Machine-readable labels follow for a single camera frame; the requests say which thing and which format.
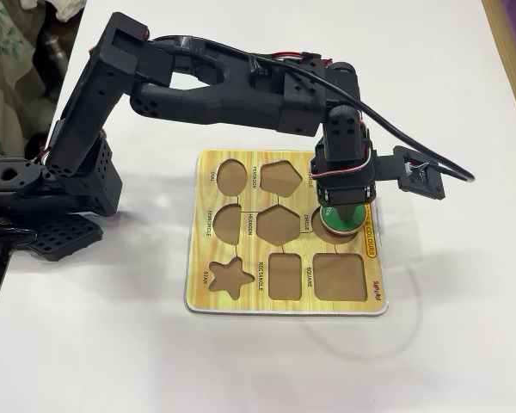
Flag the white crumpled cloth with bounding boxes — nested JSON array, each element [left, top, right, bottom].
[[46, 0, 87, 22]]

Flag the wooden shapes puzzle board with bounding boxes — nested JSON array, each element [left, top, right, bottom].
[[183, 149, 391, 318]]

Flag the red white gripper servo wire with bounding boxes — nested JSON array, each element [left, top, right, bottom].
[[310, 122, 373, 178]]

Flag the black camera cable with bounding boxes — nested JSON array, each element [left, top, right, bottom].
[[148, 36, 476, 184]]

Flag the black grid table clamp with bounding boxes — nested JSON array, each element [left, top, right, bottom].
[[25, 213, 105, 263]]

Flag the dark metal bottle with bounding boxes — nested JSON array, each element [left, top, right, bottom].
[[36, 30, 69, 102]]

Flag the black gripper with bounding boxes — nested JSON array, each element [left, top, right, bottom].
[[309, 136, 378, 228]]

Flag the floral patterned cloth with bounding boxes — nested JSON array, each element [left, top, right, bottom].
[[0, 0, 65, 158]]

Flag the green circle piece yellow pin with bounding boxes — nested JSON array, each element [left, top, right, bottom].
[[318, 204, 367, 237]]

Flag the black square wrist camera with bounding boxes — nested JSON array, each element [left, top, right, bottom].
[[376, 145, 447, 202]]

